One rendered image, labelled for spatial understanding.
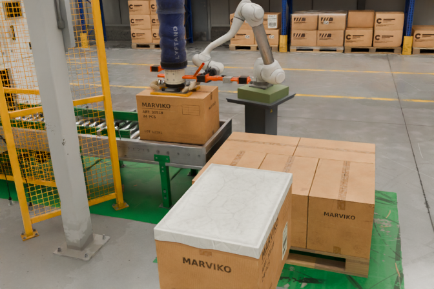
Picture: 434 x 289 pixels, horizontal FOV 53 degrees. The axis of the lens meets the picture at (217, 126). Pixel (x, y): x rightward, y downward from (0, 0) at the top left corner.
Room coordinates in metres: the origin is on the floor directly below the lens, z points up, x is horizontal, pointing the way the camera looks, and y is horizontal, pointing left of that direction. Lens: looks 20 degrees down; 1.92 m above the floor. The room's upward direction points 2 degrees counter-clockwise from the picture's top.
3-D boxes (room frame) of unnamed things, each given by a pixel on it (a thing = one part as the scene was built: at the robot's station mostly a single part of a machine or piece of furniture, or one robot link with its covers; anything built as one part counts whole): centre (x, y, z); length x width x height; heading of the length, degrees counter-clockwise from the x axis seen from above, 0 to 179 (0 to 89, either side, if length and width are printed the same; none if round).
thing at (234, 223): (1.61, -0.05, 0.82); 0.60 x 0.40 x 0.40; 159
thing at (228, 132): (3.50, -0.01, 0.48); 0.70 x 0.03 x 0.15; 160
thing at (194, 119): (3.63, 0.32, 0.75); 0.60 x 0.40 x 0.40; 73
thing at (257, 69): (4.06, -0.45, 1.01); 0.18 x 0.16 x 0.22; 26
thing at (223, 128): (3.50, -0.01, 0.58); 0.70 x 0.03 x 0.06; 160
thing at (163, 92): (3.52, 0.37, 0.97); 0.34 x 0.10 x 0.05; 71
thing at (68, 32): (2.89, 1.00, 1.62); 0.20 x 0.05 x 0.30; 70
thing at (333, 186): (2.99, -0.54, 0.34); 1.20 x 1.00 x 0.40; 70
